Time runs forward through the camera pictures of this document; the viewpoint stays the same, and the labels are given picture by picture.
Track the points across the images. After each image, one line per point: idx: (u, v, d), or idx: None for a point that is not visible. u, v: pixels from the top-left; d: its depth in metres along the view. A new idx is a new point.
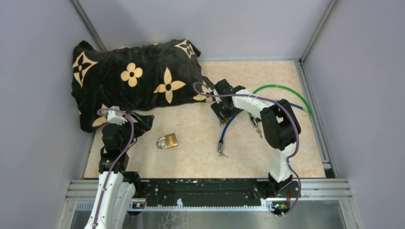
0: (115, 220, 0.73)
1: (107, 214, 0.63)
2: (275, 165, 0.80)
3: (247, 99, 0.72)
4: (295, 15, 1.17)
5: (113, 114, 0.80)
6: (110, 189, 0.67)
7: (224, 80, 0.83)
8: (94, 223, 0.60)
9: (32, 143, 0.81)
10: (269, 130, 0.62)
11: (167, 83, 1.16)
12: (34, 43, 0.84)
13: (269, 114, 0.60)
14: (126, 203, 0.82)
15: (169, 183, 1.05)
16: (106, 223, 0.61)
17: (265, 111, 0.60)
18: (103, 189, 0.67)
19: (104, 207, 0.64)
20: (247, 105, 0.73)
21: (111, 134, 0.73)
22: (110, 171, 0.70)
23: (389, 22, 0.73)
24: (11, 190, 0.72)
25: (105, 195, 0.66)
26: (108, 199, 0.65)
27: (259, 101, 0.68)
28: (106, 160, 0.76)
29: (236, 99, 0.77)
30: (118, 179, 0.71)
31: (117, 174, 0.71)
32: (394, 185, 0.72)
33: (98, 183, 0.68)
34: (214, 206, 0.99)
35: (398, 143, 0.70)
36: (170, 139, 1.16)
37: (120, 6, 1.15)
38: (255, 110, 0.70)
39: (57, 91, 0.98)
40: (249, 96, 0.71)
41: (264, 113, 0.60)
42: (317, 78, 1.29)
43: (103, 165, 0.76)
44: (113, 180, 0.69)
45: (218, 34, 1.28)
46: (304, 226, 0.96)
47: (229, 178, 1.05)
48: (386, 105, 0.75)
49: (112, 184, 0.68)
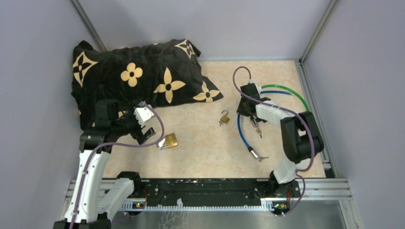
0: (108, 204, 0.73)
1: (89, 202, 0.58)
2: (281, 168, 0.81)
3: (269, 109, 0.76)
4: (295, 15, 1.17)
5: (150, 114, 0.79)
6: (91, 173, 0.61)
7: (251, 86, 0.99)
8: (74, 212, 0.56)
9: (32, 143, 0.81)
10: (286, 140, 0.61)
11: (167, 83, 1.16)
12: (34, 43, 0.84)
13: (287, 122, 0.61)
14: (122, 194, 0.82)
15: (169, 183, 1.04)
16: (88, 210, 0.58)
17: (284, 119, 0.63)
18: (84, 173, 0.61)
19: (86, 193, 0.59)
20: (270, 114, 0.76)
21: (104, 103, 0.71)
22: (91, 151, 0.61)
23: (389, 22, 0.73)
24: (11, 190, 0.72)
25: (87, 180, 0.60)
26: (90, 184, 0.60)
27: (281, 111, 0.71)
28: (87, 135, 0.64)
29: (260, 108, 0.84)
30: (102, 159, 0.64)
31: (101, 153, 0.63)
32: (394, 185, 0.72)
33: (79, 165, 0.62)
34: (214, 206, 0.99)
35: (398, 144, 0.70)
36: (170, 139, 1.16)
37: (120, 6, 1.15)
38: (276, 120, 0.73)
39: (56, 91, 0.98)
40: (271, 105, 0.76)
41: (282, 120, 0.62)
42: (317, 78, 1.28)
43: (84, 140, 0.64)
44: (96, 162, 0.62)
45: (218, 34, 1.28)
46: (304, 226, 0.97)
47: (229, 178, 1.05)
48: (386, 105, 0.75)
49: (94, 166, 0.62)
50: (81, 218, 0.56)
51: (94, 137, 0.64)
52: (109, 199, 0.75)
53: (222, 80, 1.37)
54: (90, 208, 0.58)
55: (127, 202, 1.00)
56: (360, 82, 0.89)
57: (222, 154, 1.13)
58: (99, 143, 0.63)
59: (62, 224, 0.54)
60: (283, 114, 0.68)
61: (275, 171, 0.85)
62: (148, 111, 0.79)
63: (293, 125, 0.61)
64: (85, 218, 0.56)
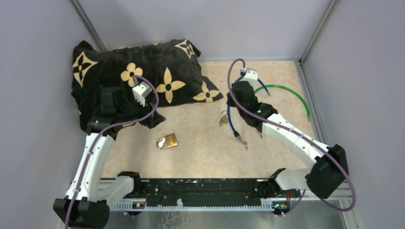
0: (106, 195, 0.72)
1: (91, 181, 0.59)
2: (284, 177, 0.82)
3: (286, 134, 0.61)
4: (295, 15, 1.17)
5: (144, 88, 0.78)
6: (96, 154, 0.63)
7: (249, 87, 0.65)
8: (77, 189, 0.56)
9: (32, 143, 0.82)
10: (318, 183, 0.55)
11: (167, 83, 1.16)
12: (34, 43, 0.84)
13: (323, 168, 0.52)
14: (121, 191, 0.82)
15: (169, 183, 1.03)
16: (90, 189, 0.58)
17: (319, 164, 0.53)
18: (89, 153, 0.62)
19: (89, 172, 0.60)
20: (284, 139, 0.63)
21: (111, 91, 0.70)
22: (98, 133, 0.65)
23: (389, 22, 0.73)
24: (11, 190, 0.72)
25: (91, 160, 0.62)
26: (93, 164, 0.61)
27: (305, 142, 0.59)
28: (95, 120, 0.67)
29: (267, 128, 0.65)
30: (107, 143, 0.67)
31: (107, 137, 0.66)
32: (394, 185, 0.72)
33: (85, 147, 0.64)
34: (214, 206, 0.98)
35: (398, 144, 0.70)
36: (170, 139, 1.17)
37: (120, 6, 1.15)
38: (295, 149, 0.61)
39: (56, 91, 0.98)
40: (290, 130, 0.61)
41: (319, 168, 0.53)
42: (317, 78, 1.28)
43: (90, 126, 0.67)
44: (101, 144, 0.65)
45: (218, 34, 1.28)
46: (305, 226, 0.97)
47: (229, 178, 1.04)
48: (385, 105, 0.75)
49: (99, 148, 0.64)
50: (82, 195, 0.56)
51: (101, 123, 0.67)
52: (108, 192, 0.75)
53: (222, 80, 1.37)
54: (91, 187, 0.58)
55: (127, 202, 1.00)
56: (360, 83, 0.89)
57: (222, 154, 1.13)
58: (105, 127, 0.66)
59: (63, 201, 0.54)
60: (314, 152, 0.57)
61: (278, 178, 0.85)
62: (142, 85, 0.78)
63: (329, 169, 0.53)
64: (86, 196, 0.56)
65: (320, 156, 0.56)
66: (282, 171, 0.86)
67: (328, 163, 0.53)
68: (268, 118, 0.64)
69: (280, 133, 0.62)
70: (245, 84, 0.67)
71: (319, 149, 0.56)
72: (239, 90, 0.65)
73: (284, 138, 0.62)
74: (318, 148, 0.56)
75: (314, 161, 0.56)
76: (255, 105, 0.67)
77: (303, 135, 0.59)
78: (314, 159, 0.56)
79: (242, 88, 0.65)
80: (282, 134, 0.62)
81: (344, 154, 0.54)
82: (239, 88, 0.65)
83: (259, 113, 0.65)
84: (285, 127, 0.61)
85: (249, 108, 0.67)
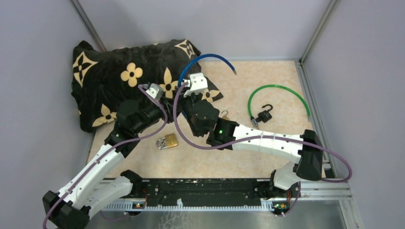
0: (96, 199, 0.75)
1: (84, 188, 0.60)
2: (279, 176, 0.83)
3: (260, 142, 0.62)
4: (295, 15, 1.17)
5: (155, 91, 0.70)
6: (101, 166, 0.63)
7: (214, 115, 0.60)
8: (69, 190, 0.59)
9: (32, 142, 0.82)
10: (311, 173, 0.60)
11: (167, 83, 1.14)
12: (35, 43, 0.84)
13: (309, 158, 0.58)
14: (116, 195, 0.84)
15: (169, 183, 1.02)
16: (79, 196, 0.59)
17: (307, 158, 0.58)
18: (95, 161, 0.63)
19: (86, 180, 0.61)
20: (259, 147, 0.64)
21: (126, 114, 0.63)
22: (112, 147, 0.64)
23: (389, 22, 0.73)
24: (11, 191, 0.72)
25: (94, 169, 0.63)
26: (93, 173, 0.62)
27: (282, 141, 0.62)
28: (116, 133, 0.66)
29: (238, 145, 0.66)
30: (116, 159, 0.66)
31: (118, 154, 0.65)
32: (393, 185, 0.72)
33: (96, 153, 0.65)
34: (214, 207, 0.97)
35: (398, 144, 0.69)
36: (170, 139, 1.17)
37: (120, 6, 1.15)
38: (273, 150, 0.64)
39: (56, 91, 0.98)
40: (262, 137, 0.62)
41: (310, 161, 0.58)
42: (317, 78, 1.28)
43: (110, 138, 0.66)
44: (110, 159, 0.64)
45: (218, 34, 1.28)
46: (304, 226, 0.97)
47: (229, 178, 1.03)
48: (385, 105, 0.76)
49: (107, 161, 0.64)
50: (69, 199, 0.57)
51: (121, 138, 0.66)
52: (101, 194, 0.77)
53: (221, 80, 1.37)
54: (81, 195, 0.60)
55: (127, 202, 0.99)
56: (360, 83, 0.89)
57: (222, 154, 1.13)
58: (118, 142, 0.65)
59: (53, 195, 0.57)
60: (294, 148, 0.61)
61: (276, 182, 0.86)
62: (152, 89, 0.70)
63: (314, 156, 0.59)
64: (72, 201, 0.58)
65: (301, 148, 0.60)
66: (276, 174, 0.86)
67: (312, 153, 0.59)
68: (233, 134, 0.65)
69: (254, 143, 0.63)
70: (205, 107, 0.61)
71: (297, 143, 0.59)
72: (207, 119, 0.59)
73: (259, 146, 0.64)
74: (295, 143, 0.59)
75: (299, 156, 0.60)
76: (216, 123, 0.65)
77: (276, 136, 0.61)
78: (297, 154, 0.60)
79: (210, 115, 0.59)
80: (256, 144, 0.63)
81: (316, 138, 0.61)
82: (207, 116, 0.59)
83: (221, 134, 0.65)
84: (256, 136, 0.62)
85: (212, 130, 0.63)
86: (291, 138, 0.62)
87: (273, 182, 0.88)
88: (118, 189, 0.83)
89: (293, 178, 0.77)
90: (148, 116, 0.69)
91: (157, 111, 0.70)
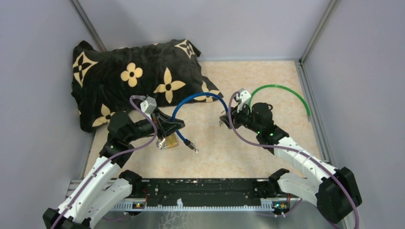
0: (96, 209, 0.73)
1: (84, 201, 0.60)
2: (290, 184, 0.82)
3: (295, 156, 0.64)
4: (295, 15, 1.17)
5: (146, 105, 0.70)
6: (98, 178, 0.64)
7: (268, 115, 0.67)
8: (68, 205, 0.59)
9: (32, 141, 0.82)
10: (325, 203, 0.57)
11: (167, 83, 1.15)
12: (35, 42, 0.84)
13: (329, 189, 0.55)
14: (116, 199, 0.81)
15: (169, 183, 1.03)
16: (80, 210, 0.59)
17: (326, 185, 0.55)
18: (92, 174, 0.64)
19: (84, 193, 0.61)
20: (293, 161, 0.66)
21: (117, 126, 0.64)
22: (108, 159, 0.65)
23: (389, 20, 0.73)
24: (11, 190, 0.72)
25: (91, 182, 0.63)
26: (92, 187, 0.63)
27: (314, 164, 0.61)
28: (110, 145, 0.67)
29: (278, 150, 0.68)
30: (112, 170, 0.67)
31: (113, 165, 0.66)
32: (393, 185, 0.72)
33: (93, 166, 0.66)
34: (213, 206, 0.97)
35: (398, 144, 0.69)
36: (170, 139, 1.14)
37: (120, 6, 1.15)
38: (304, 171, 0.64)
39: (56, 90, 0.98)
40: (298, 152, 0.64)
41: (325, 188, 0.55)
42: (317, 78, 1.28)
43: (105, 150, 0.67)
44: (106, 170, 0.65)
45: (218, 33, 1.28)
46: (305, 226, 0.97)
47: (229, 178, 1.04)
48: (385, 104, 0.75)
49: (103, 173, 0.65)
50: (69, 215, 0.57)
51: (116, 149, 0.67)
52: (100, 202, 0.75)
53: (221, 80, 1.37)
54: (81, 208, 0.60)
55: (127, 202, 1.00)
56: (359, 83, 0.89)
57: (222, 154, 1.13)
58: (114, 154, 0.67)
59: (53, 212, 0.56)
60: (321, 173, 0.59)
61: (281, 180, 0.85)
62: (144, 102, 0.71)
63: (336, 191, 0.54)
64: (73, 216, 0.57)
65: (326, 177, 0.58)
66: (285, 175, 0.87)
67: (335, 186, 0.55)
68: (279, 140, 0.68)
69: (289, 154, 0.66)
70: (264, 107, 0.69)
71: (326, 171, 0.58)
72: (259, 114, 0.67)
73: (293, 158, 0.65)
74: (325, 170, 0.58)
75: (320, 182, 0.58)
76: (270, 126, 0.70)
77: (311, 158, 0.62)
78: (320, 179, 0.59)
79: (262, 113, 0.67)
80: (290, 155, 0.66)
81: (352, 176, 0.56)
82: (259, 111, 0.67)
83: (271, 136, 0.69)
84: (294, 149, 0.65)
85: (264, 129, 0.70)
86: (326, 166, 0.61)
87: (278, 177, 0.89)
88: (117, 193, 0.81)
89: (308, 199, 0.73)
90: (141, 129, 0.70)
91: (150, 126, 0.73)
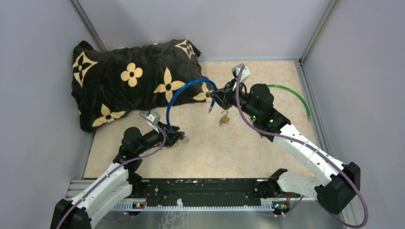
0: (97, 210, 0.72)
1: (96, 196, 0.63)
2: (292, 184, 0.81)
3: (301, 149, 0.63)
4: (295, 15, 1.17)
5: (152, 118, 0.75)
6: (111, 179, 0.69)
7: (270, 98, 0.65)
8: (82, 198, 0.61)
9: (32, 141, 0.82)
10: (331, 200, 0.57)
11: (167, 83, 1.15)
12: (35, 42, 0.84)
13: (338, 186, 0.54)
14: (116, 200, 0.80)
15: (169, 183, 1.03)
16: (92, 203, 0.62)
17: (335, 182, 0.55)
18: (106, 175, 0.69)
19: (97, 190, 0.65)
20: (299, 153, 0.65)
21: (131, 140, 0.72)
22: (121, 164, 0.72)
23: (389, 20, 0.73)
24: (11, 190, 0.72)
25: (105, 182, 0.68)
26: (105, 185, 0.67)
27: (321, 159, 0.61)
28: (122, 155, 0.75)
29: (279, 140, 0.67)
30: (122, 175, 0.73)
31: (124, 171, 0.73)
32: (393, 185, 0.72)
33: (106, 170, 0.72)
34: (213, 206, 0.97)
35: (398, 144, 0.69)
36: None
37: (120, 6, 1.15)
38: (310, 165, 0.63)
39: (56, 90, 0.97)
40: (304, 145, 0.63)
41: (335, 186, 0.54)
42: (317, 79, 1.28)
43: (118, 159, 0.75)
44: (119, 173, 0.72)
45: (218, 33, 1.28)
46: (305, 226, 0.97)
47: (229, 178, 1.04)
48: (386, 104, 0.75)
49: (116, 176, 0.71)
50: (83, 205, 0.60)
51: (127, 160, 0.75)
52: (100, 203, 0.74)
53: (222, 80, 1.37)
54: (93, 203, 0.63)
55: (127, 202, 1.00)
56: (359, 83, 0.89)
57: (222, 154, 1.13)
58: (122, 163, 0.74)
59: (66, 203, 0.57)
60: (328, 170, 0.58)
61: (281, 180, 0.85)
62: (150, 115, 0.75)
63: (344, 187, 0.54)
64: (86, 207, 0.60)
65: (335, 174, 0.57)
66: (284, 174, 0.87)
67: (344, 183, 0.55)
68: (281, 129, 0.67)
69: (294, 146, 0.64)
70: (263, 89, 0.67)
71: (335, 167, 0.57)
72: (259, 98, 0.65)
73: (297, 151, 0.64)
74: (333, 166, 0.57)
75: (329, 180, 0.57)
76: (269, 112, 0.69)
77: (318, 151, 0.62)
78: (329, 176, 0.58)
79: (263, 97, 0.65)
80: (295, 147, 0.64)
81: (358, 172, 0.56)
82: (260, 96, 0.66)
83: (270, 123, 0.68)
84: (301, 140, 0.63)
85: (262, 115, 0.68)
86: (334, 160, 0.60)
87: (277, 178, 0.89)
88: (118, 194, 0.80)
89: (309, 194, 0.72)
90: (148, 140, 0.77)
91: (156, 137, 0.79)
